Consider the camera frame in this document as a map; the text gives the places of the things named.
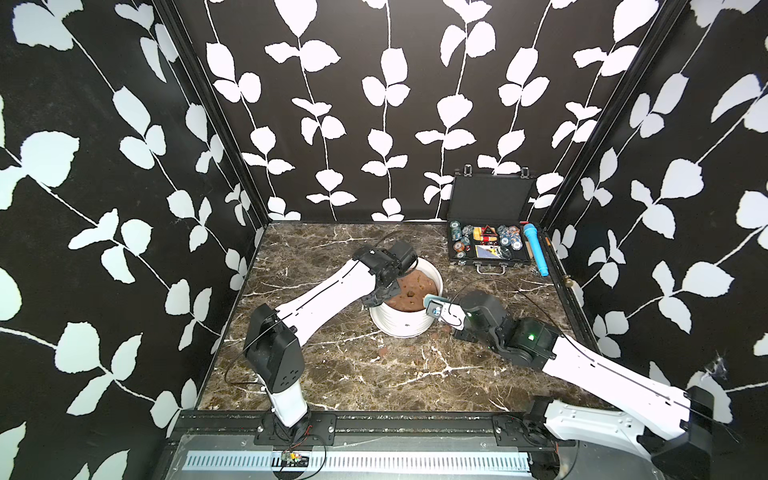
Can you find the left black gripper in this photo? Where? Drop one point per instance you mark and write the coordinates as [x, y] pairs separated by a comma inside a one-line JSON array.
[[372, 301]]

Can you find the white ceramic pot with mud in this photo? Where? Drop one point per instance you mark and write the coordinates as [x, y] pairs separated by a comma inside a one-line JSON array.
[[404, 316]]

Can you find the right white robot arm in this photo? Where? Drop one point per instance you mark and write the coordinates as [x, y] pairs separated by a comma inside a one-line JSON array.
[[667, 426]]

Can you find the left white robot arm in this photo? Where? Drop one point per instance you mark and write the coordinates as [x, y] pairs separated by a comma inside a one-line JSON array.
[[275, 337]]

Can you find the open black poker chip case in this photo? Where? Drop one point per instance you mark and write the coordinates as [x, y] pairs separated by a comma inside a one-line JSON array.
[[485, 220]]

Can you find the blue microphone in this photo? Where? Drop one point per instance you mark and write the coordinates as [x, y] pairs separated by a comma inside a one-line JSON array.
[[531, 233]]

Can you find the small green circuit board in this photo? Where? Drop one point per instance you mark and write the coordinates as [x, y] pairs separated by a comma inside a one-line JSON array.
[[293, 460]]

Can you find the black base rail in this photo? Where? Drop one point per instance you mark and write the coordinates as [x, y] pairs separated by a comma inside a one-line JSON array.
[[388, 431]]

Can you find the white perforated cable tray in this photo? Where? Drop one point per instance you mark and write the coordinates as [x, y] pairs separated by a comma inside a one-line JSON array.
[[444, 463]]

